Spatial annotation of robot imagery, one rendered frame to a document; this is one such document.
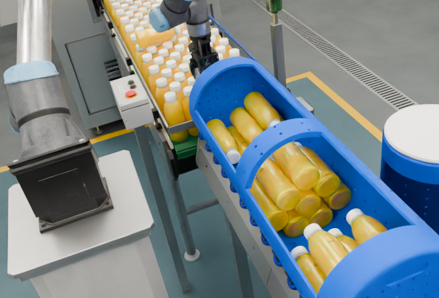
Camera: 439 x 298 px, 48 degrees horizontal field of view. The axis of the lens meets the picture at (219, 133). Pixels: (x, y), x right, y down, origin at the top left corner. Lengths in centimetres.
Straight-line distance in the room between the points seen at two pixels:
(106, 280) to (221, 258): 137
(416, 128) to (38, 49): 106
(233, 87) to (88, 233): 69
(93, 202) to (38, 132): 20
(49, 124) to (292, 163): 55
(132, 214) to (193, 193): 178
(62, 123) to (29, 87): 10
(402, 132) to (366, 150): 162
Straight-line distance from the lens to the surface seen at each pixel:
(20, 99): 117
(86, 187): 115
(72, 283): 122
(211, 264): 254
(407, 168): 145
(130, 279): 125
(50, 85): 117
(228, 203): 152
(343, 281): 92
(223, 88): 157
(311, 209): 125
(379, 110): 349
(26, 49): 138
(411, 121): 155
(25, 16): 142
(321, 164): 124
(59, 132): 111
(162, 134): 185
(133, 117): 171
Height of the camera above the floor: 191
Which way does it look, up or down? 35 degrees down
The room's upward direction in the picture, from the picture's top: 10 degrees counter-clockwise
